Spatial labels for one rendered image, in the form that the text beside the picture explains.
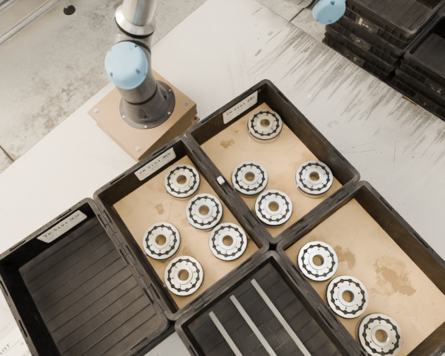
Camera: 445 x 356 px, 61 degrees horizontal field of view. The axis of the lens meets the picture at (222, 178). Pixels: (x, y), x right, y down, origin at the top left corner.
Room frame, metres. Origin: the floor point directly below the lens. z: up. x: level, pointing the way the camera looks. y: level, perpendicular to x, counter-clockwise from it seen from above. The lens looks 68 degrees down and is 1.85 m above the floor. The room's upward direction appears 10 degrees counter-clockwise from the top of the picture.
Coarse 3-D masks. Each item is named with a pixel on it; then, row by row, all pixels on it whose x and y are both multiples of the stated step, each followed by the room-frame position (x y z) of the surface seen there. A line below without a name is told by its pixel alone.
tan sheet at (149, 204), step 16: (160, 176) 0.45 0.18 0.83; (144, 192) 0.41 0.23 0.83; (160, 192) 0.40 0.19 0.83; (208, 192) 0.37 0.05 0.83; (128, 208) 0.36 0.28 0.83; (144, 208) 0.36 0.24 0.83; (160, 208) 0.35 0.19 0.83; (176, 208) 0.34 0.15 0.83; (224, 208) 0.31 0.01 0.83; (128, 224) 0.32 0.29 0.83; (144, 224) 0.31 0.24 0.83; (176, 224) 0.29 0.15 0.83; (160, 240) 0.26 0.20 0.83; (192, 240) 0.24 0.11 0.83; (224, 240) 0.22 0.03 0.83; (176, 256) 0.20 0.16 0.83; (192, 256) 0.20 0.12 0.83; (208, 256) 0.19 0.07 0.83; (160, 272) 0.17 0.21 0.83; (208, 272) 0.15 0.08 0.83; (224, 272) 0.14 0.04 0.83
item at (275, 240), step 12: (264, 84) 0.63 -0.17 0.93; (240, 96) 0.61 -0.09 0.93; (228, 108) 0.58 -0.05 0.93; (204, 120) 0.55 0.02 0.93; (192, 132) 0.52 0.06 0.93; (192, 144) 0.48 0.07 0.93; (324, 144) 0.41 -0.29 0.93; (204, 156) 0.44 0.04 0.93; (336, 156) 0.37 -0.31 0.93; (216, 168) 0.40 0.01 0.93; (348, 168) 0.33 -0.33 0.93; (336, 192) 0.27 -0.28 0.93; (240, 204) 0.29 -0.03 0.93; (324, 204) 0.25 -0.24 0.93; (252, 216) 0.25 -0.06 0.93; (312, 216) 0.22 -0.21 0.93; (264, 228) 0.21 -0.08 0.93; (288, 228) 0.20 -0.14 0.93; (276, 240) 0.18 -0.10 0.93
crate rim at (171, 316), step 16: (144, 160) 0.46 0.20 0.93; (96, 192) 0.39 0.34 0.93; (224, 192) 0.33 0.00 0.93; (240, 208) 0.28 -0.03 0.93; (112, 224) 0.29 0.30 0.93; (256, 256) 0.15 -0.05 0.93; (144, 272) 0.16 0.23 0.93; (208, 288) 0.09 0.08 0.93; (160, 304) 0.08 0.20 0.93; (192, 304) 0.07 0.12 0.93; (176, 320) 0.04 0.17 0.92
